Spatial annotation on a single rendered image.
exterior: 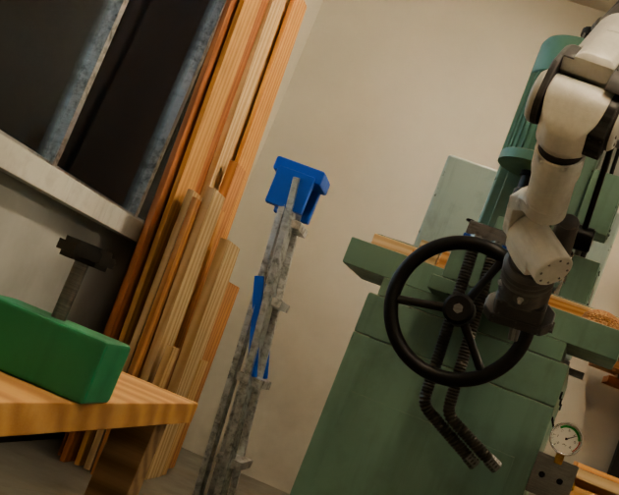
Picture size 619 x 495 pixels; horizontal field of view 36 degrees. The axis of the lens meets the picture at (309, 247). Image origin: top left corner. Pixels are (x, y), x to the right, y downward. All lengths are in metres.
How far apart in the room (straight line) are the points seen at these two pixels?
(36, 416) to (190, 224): 2.63
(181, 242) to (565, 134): 2.08
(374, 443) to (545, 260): 0.67
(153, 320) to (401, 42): 2.21
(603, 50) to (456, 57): 3.43
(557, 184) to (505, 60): 3.42
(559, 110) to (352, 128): 3.40
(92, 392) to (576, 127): 0.83
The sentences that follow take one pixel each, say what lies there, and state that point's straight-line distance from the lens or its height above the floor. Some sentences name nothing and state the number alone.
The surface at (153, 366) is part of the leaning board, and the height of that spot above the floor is 0.40.
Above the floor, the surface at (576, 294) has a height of 0.99.
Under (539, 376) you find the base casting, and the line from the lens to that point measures 1.97.
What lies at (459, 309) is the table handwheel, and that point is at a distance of 1.79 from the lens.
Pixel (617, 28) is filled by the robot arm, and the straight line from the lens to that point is 1.47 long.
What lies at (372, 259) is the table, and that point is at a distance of 2.04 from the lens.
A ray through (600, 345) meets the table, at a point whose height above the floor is 0.86.
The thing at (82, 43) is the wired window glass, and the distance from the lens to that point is 2.95.
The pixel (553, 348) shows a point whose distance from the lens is 1.98.
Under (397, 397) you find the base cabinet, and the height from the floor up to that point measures 0.61.
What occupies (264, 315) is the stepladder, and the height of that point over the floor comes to 0.69.
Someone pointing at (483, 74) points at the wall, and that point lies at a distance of 4.78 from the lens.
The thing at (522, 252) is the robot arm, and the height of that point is 0.90.
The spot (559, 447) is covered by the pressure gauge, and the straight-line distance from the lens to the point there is 1.90.
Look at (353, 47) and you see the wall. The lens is 4.85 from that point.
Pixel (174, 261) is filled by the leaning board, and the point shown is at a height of 0.75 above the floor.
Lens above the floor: 0.62
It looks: 6 degrees up
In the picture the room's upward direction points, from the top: 22 degrees clockwise
